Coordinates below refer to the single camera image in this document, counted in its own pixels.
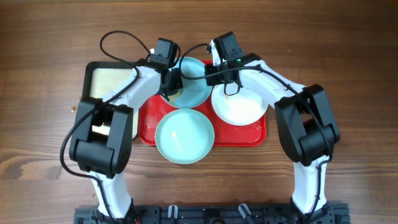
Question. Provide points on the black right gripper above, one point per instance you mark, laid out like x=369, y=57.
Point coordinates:
x=211, y=81

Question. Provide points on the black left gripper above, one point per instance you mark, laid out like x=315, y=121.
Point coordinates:
x=175, y=87

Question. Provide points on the light blue plate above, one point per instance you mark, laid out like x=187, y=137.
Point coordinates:
x=194, y=92
x=184, y=136

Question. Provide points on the green yellow sponge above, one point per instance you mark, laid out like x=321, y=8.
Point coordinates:
x=170, y=99

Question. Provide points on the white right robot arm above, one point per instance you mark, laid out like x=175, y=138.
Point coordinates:
x=306, y=125

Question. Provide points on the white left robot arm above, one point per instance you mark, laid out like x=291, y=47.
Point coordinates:
x=100, y=141

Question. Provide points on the red serving tray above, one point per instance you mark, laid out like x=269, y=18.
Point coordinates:
x=155, y=108

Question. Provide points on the black soapy water tray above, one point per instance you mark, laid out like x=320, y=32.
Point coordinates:
x=102, y=77

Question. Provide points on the white plate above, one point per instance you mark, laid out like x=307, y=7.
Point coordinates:
x=237, y=107

